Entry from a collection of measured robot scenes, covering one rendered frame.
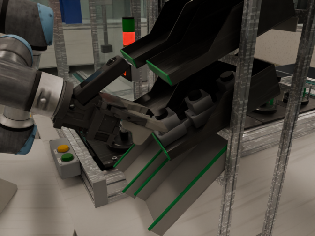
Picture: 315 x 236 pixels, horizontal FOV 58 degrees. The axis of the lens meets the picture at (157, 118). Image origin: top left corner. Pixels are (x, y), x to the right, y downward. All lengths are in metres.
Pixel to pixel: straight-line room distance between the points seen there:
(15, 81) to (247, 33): 0.40
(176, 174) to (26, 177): 0.65
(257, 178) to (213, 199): 0.22
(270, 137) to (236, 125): 0.79
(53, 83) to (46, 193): 0.64
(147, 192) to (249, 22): 0.49
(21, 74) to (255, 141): 1.01
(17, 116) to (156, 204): 0.58
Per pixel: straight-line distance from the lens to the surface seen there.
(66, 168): 1.05
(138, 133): 0.55
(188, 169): 0.73
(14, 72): 0.51
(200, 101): 0.61
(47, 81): 0.52
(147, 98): 0.82
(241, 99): 0.56
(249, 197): 1.06
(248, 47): 0.54
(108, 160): 1.01
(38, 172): 1.22
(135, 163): 0.88
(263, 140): 1.33
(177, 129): 0.62
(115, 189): 0.98
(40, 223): 0.99
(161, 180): 0.77
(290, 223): 1.01
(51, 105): 0.51
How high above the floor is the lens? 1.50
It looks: 24 degrees down
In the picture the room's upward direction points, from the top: straight up
